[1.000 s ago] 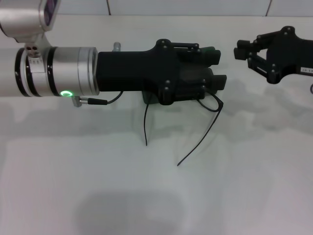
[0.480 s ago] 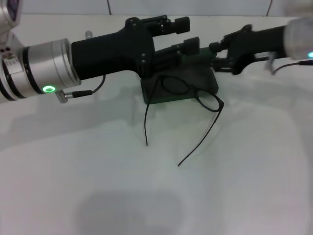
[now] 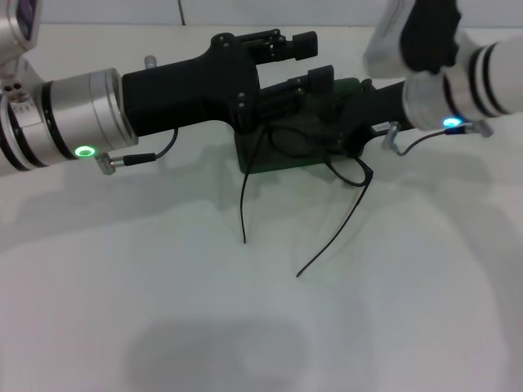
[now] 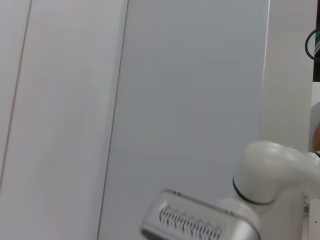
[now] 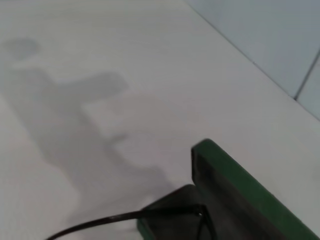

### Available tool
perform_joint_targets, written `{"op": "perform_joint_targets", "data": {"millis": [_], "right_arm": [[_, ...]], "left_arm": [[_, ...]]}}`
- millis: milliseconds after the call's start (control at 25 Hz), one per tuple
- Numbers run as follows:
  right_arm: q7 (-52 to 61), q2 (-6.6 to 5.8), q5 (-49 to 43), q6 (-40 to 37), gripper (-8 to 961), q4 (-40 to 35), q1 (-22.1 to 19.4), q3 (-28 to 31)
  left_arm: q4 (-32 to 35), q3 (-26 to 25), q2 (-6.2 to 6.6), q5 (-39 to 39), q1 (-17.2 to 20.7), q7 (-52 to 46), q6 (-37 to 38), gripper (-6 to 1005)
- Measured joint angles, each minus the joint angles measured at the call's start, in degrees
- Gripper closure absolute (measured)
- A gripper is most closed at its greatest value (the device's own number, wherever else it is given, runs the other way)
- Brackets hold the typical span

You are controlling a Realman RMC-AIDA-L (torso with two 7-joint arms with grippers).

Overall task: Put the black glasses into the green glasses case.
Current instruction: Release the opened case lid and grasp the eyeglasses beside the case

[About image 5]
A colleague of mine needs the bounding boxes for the black glasses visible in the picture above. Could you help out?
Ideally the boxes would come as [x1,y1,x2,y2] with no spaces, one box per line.
[46,203,214,240]

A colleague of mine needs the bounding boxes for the green glasses case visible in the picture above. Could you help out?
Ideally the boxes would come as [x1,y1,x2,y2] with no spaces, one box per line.
[136,138,320,240]

